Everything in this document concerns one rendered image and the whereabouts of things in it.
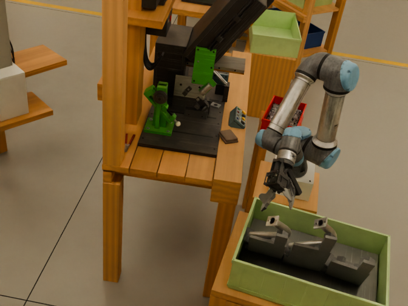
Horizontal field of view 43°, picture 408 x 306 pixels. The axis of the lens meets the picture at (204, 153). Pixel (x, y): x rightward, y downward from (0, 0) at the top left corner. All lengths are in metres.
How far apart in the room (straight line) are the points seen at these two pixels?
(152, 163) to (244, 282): 0.82
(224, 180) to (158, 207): 1.21
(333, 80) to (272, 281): 0.86
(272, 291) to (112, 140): 1.03
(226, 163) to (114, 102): 0.67
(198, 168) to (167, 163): 0.16
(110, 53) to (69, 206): 1.65
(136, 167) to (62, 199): 1.24
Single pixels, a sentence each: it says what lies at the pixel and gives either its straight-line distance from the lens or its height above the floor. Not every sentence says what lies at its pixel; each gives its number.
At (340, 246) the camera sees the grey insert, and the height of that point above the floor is 0.85.
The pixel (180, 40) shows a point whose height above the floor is 1.24.
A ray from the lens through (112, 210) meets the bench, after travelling 2.83.
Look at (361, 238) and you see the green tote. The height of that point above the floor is 0.90.
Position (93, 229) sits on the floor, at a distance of 3.55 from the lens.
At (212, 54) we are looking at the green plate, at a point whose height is 1.24.
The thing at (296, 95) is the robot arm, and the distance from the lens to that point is 2.27.
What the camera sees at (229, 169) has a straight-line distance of 2.65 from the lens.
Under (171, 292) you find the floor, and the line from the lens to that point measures 3.21.
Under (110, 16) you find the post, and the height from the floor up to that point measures 1.65.
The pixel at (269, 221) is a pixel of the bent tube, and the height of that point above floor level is 1.15.
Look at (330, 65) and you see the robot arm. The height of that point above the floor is 1.58.
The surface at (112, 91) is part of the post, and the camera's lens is 2.40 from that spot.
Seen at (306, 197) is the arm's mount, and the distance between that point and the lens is 2.63.
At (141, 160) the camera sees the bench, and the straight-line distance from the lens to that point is 2.67.
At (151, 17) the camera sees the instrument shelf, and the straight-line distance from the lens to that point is 2.56.
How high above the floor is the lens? 2.51
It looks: 36 degrees down
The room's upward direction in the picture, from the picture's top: 8 degrees clockwise
